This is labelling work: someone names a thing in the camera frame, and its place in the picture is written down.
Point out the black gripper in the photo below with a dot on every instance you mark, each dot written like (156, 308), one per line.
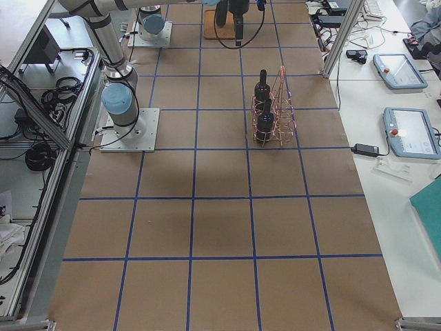
(238, 7)

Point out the dark wine bottle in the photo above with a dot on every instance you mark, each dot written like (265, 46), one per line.
(265, 122)
(221, 13)
(261, 89)

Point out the wooden tray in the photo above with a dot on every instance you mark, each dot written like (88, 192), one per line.
(225, 33)

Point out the far teach pendant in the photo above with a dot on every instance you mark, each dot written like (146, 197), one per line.
(398, 72)

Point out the teach pendant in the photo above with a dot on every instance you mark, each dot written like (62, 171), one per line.
(398, 72)
(410, 133)

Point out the black power adapter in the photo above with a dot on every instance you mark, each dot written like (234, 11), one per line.
(365, 150)

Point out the near teach pendant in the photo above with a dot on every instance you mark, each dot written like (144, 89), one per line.
(410, 133)

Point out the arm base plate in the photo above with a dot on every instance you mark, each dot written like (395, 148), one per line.
(140, 138)
(142, 39)

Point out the copper wire bottle basket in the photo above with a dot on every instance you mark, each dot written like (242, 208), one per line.
(284, 125)

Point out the aluminium frame post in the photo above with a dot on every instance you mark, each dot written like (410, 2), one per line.
(345, 28)

